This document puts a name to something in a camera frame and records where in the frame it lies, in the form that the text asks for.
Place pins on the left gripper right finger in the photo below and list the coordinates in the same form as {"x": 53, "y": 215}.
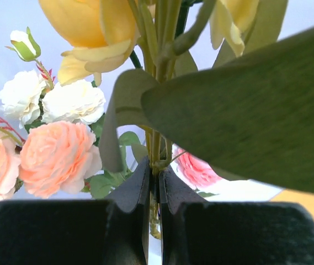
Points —
{"x": 196, "y": 231}

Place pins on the pink rose stem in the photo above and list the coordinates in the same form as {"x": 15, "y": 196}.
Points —
{"x": 196, "y": 173}

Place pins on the peach and yellow flower stem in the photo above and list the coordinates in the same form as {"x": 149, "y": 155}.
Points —
{"x": 55, "y": 156}

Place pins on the white flower stem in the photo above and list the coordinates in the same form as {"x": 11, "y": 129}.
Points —
{"x": 35, "y": 97}

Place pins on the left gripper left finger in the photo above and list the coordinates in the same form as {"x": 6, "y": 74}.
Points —
{"x": 113, "y": 230}

